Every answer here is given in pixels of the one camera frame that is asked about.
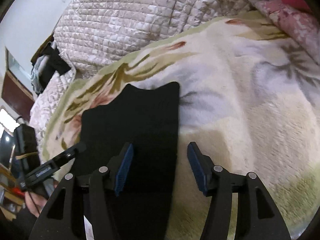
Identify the person's left hand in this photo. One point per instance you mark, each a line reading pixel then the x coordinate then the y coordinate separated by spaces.
pixel 37 203

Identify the pile of dark clothes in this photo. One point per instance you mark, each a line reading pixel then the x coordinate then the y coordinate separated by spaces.
pixel 53 66

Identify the beige quilted bedspread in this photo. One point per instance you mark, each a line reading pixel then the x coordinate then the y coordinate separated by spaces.
pixel 125 25

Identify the cream floral fleece blanket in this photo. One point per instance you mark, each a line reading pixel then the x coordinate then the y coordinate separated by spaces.
pixel 250 105

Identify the black pants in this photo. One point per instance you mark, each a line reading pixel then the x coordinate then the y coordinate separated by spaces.
pixel 140 120

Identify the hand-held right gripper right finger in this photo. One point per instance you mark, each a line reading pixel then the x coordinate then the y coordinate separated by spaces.
pixel 197 167

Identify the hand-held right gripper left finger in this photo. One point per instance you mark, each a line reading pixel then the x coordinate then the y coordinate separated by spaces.
pixel 123 170

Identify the black rectangular device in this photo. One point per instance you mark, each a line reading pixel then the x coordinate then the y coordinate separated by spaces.
pixel 26 140

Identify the brown wooden furniture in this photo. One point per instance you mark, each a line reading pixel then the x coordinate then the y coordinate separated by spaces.
pixel 18 92

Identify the cluttered wooden shelf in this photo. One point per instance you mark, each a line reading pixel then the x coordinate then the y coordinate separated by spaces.
pixel 10 192

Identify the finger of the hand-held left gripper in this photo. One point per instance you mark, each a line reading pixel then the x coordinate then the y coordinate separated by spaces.
pixel 72 152

